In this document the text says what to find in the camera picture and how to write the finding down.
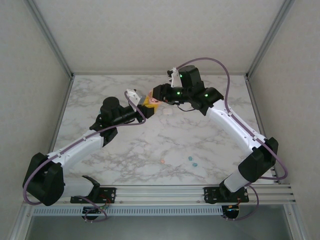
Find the right controller board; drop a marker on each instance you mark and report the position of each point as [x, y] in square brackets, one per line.
[231, 208]

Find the aluminium lower frame bar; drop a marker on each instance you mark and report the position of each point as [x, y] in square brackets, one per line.
[18, 231]
[293, 225]

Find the aluminium frame post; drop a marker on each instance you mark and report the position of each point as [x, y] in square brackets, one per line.
[270, 37]
[50, 37]

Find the controller board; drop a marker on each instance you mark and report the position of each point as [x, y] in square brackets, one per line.
[92, 210]
[231, 208]

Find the long aluminium table edge rail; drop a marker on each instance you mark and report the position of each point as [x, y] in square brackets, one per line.
[160, 74]

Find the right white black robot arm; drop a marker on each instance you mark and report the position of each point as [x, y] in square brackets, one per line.
[232, 125]

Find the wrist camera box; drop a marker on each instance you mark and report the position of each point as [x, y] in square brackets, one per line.
[132, 95]
[175, 80]

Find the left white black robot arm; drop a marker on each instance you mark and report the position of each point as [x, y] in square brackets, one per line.
[75, 150]

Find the aluminium mounting rail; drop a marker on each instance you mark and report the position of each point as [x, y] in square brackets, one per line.
[160, 193]

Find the white earbud charging case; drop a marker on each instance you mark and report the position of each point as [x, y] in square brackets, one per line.
[167, 111]

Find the left controller board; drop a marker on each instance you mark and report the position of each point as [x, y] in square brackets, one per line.
[92, 210]

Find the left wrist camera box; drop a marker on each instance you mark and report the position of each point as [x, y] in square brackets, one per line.
[132, 95]

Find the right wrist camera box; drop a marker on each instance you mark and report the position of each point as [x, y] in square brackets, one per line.
[175, 80]

